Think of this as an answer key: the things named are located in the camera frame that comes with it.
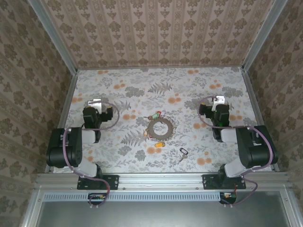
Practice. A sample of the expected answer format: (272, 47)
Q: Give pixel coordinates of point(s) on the aluminium corner post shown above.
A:
(55, 35)
(262, 35)

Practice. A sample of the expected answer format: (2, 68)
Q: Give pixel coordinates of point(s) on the small silver key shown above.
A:
(181, 159)

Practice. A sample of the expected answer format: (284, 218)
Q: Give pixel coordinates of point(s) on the aluminium mounting rail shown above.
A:
(161, 180)

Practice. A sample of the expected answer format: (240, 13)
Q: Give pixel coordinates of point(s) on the black key tag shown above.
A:
(183, 150)

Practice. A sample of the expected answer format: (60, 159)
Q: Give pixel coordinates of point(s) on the green key tag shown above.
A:
(156, 116)

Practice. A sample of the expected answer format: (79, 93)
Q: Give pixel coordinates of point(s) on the aluminium table side rail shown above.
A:
(256, 106)
(64, 113)

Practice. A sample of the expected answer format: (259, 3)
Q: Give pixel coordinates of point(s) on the floral patterned table cover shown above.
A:
(151, 80)

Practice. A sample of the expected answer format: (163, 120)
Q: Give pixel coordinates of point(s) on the aluminium frame bar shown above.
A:
(293, 220)
(29, 217)

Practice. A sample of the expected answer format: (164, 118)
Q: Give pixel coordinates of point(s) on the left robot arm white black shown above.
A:
(75, 151)

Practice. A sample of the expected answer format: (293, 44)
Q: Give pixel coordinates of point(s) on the red key tag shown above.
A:
(163, 111)

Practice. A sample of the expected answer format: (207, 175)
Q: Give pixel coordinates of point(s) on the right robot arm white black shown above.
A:
(251, 151)

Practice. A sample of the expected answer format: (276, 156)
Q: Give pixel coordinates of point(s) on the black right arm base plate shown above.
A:
(208, 182)

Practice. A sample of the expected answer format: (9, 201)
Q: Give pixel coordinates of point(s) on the yellow key tag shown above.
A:
(145, 133)
(159, 144)

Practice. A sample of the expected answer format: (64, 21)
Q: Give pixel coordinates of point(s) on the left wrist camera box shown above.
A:
(94, 103)

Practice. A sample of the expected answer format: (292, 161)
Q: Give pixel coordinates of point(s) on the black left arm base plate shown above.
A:
(113, 182)

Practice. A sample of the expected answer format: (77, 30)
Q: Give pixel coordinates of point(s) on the grey steel sheet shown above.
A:
(154, 215)

